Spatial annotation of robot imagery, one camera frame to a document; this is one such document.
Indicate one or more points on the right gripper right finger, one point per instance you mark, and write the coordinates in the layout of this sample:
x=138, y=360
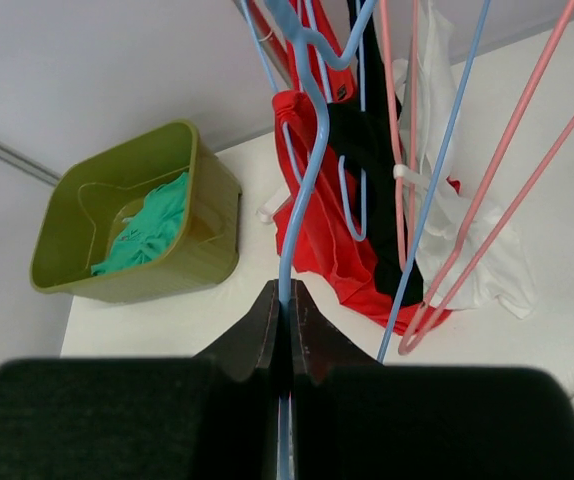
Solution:
x=355, y=418

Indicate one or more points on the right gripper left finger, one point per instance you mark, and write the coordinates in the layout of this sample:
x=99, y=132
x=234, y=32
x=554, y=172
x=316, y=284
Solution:
x=209, y=416

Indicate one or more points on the green tank top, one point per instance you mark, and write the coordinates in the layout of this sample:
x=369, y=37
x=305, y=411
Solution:
x=149, y=233

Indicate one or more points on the pink hanger under white top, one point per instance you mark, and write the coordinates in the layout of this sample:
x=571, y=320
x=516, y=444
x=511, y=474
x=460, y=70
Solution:
x=405, y=216

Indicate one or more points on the red tank top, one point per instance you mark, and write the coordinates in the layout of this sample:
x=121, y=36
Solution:
x=325, y=246

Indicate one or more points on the white tank top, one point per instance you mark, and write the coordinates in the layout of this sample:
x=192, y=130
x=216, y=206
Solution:
x=502, y=274

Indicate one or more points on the black tank top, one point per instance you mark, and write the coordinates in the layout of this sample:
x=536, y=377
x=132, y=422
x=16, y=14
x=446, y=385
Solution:
x=379, y=163

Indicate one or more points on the blue hanger under red top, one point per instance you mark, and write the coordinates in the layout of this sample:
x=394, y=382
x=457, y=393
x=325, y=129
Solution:
x=263, y=37

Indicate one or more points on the olive green plastic basin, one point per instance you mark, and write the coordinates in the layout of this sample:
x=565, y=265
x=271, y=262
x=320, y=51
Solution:
x=95, y=199

